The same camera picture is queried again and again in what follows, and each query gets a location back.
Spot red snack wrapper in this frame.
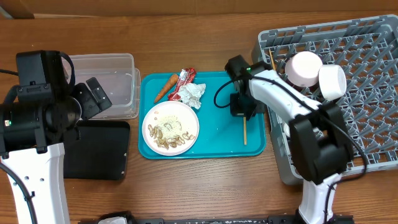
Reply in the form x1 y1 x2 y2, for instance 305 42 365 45
168 68 197 101

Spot grey dishwasher rack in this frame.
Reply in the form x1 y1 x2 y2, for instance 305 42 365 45
252 15 397 175

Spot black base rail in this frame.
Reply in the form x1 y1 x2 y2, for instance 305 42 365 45
77 211 312 224

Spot black plastic tray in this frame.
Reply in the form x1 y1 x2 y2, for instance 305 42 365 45
63 120 130 180

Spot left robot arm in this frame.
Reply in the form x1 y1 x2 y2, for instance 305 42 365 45
1 50 112 223

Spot brown peanut shells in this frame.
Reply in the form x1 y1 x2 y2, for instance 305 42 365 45
147 124 196 150

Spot clear plastic storage bin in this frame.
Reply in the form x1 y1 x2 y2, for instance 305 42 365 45
70 53 141 120

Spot teal plastic serving tray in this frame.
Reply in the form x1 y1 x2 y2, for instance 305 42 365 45
138 72 266 159

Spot orange carrot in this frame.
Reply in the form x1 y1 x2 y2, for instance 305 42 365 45
154 74 179 103

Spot white tissue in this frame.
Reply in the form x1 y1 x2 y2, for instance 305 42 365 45
177 83 206 110

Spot white cup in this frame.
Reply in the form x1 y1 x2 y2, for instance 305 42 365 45
282 123 290 138

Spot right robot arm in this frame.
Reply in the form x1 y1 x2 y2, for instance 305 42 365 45
225 55 354 223

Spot pink and white bowl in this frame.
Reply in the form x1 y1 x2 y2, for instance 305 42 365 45
285 51 323 87

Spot pile of white rice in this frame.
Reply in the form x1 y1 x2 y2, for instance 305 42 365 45
155 115 184 139

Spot white plate with food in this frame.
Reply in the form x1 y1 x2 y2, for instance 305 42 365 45
142 101 200 156

